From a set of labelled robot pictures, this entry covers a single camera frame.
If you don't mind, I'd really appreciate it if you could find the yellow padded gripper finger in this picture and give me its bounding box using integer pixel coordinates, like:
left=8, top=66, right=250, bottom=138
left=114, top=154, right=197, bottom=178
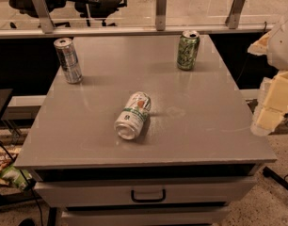
left=250, top=71, right=288, bottom=137

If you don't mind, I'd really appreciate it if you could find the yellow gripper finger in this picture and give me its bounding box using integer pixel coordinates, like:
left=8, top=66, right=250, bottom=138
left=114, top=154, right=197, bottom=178
left=248, top=32, right=270, bottom=56

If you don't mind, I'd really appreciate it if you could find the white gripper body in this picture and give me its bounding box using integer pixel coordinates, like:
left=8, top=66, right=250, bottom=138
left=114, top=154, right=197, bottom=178
left=267, top=10, right=288, bottom=71

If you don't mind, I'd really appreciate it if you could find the silver redbull can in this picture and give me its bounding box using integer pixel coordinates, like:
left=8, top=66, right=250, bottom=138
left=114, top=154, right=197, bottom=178
left=54, top=38, right=82, bottom=84

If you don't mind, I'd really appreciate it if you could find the green soda can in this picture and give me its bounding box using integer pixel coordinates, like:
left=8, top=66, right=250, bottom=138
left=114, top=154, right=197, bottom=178
left=177, top=30, right=200, bottom=71

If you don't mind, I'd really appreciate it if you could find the white starbucks can lying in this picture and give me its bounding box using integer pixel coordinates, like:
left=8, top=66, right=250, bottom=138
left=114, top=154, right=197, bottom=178
left=114, top=91, right=152, bottom=140

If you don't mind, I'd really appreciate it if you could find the black stand leg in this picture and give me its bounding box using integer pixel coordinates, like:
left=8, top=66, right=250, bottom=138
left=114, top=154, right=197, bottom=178
left=263, top=167, right=288, bottom=191

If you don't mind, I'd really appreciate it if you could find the grey drawer cabinet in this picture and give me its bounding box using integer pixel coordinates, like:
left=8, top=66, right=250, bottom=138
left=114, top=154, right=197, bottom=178
left=16, top=36, right=276, bottom=226

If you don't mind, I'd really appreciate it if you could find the black office chair right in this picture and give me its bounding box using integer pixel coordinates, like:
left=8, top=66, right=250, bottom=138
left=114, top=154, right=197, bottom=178
left=69, top=0, right=127, bottom=26

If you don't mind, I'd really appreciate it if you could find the black office chair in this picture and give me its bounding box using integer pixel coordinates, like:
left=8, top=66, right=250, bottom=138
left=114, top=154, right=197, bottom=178
left=69, top=0, right=127, bottom=26
left=8, top=0, right=71, bottom=33

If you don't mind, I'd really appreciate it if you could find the black office chair left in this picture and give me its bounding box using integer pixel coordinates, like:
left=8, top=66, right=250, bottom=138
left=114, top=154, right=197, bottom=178
left=8, top=0, right=71, bottom=33

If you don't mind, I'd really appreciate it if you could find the green snack bag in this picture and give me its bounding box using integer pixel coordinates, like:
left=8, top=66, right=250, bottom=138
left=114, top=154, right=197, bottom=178
left=0, top=164, right=33, bottom=190

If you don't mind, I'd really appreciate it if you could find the right metal railing bracket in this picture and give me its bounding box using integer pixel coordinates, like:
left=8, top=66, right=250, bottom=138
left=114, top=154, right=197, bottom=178
left=225, top=0, right=246, bottom=29

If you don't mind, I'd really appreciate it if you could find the metal railing bracket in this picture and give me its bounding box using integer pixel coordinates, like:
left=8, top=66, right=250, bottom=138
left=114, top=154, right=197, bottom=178
left=155, top=0, right=167, bottom=31
left=225, top=0, right=246, bottom=29
left=31, top=0, right=54, bottom=34

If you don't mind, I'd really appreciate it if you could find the middle metal railing bracket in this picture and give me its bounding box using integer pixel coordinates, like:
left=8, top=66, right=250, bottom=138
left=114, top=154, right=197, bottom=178
left=155, top=0, right=167, bottom=31

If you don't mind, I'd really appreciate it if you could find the black drawer handle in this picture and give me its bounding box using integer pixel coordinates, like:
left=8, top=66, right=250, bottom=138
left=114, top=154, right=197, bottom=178
left=130, top=189, right=167, bottom=203

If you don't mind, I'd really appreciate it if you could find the left metal railing bracket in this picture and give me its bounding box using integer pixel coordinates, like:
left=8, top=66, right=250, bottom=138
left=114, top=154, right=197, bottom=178
left=31, top=0, right=54, bottom=34

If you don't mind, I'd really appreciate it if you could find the black cable on floor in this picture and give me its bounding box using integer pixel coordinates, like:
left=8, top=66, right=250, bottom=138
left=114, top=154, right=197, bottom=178
left=0, top=135, right=44, bottom=226

